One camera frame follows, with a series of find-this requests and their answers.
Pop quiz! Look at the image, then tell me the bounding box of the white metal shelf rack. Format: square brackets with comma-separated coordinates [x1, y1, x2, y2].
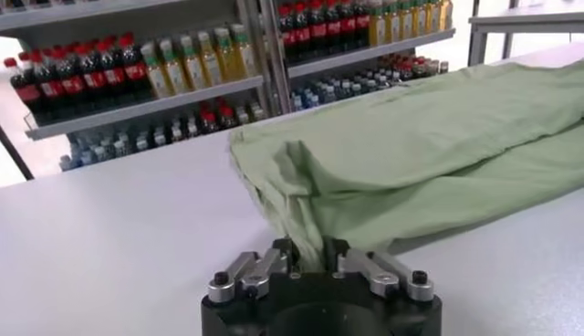
[0, 0, 282, 173]
[259, 0, 457, 115]

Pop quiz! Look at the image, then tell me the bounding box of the white side table with legs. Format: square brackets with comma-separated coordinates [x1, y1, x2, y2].
[467, 0, 584, 68]

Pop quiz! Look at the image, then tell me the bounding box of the small cola bottle red cap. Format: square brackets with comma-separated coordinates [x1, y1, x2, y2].
[200, 111, 219, 136]
[217, 105, 236, 131]

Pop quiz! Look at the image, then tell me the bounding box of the yellow tea bottle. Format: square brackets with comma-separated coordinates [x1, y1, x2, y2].
[229, 23, 259, 79]
[213, 26, 242, 82]
[176, 34, 207, 91]
[157, 37, 189, 95]
[425, 0, 442, 35]
[195, 30, 224, 87]
[412, 0, 429, 37]
[140, 41, 172, 100]
[438, 0, 455, 32]
[383, 2, 402, 44]
[398, 0, 415, 41]
[368, 4, 387, 47]

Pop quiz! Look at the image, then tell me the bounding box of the light green polo shirt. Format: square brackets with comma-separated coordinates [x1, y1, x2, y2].
[227, 58, 584, 273]

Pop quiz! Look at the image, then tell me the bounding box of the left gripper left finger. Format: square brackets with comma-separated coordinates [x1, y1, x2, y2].
[207, 236, 301, 305]

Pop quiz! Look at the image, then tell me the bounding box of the black slanted pole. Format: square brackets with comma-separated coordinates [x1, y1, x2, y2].
[0, 125, 36, 182]

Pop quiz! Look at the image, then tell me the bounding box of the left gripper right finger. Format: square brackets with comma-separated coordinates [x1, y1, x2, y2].
[322, 236, 435, 303]

